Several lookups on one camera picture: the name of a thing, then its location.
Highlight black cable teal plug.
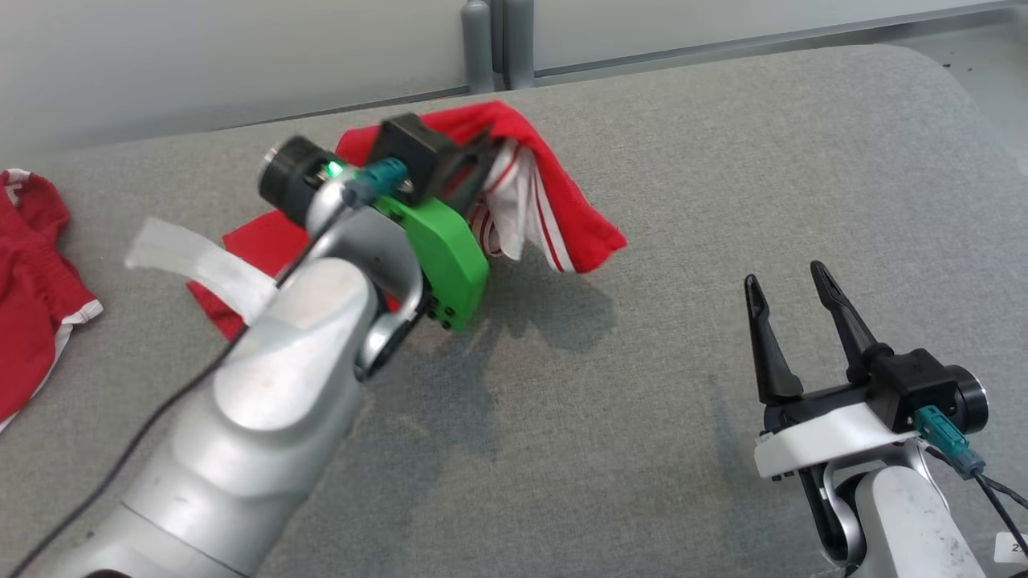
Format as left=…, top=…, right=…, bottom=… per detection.
left=4, top=158, right=409, bottom=578
left=916, top=405, right=1028, bottom=563

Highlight grey metal wall rail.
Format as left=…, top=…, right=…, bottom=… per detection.
left=534, top=0, right=1028, bottom=88

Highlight grey rounded partition post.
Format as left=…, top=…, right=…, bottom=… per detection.
left=462, top=0, right=495, bottom=93
left=504, top=0, right=536, bottom=89

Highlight grey vertical wall profile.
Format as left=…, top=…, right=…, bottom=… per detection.
left=492, top=0, right=508, bottom=77

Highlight red basketball shorts white trim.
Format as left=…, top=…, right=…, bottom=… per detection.
left=0, top=169, right=104, bottom=434

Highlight black left cable teal plug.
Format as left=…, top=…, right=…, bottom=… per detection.
left=4, top=158, right=409, bottom=578

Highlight black right cable teal plug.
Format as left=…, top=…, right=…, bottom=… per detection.
left=916, top=405, right=1028, bottom=563

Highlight white translucent tape strap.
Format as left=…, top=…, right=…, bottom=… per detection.
left=124, top=217, right=278, bottom=326

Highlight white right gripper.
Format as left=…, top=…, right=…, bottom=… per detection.
left=744, top=261, right=990, bottom=481

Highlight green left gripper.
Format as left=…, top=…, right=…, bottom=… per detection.
left=259, top=128, right=508, bottom=332

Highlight red white basketball jersey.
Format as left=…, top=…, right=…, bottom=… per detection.
left=186, top=100, right=629, bottom=342

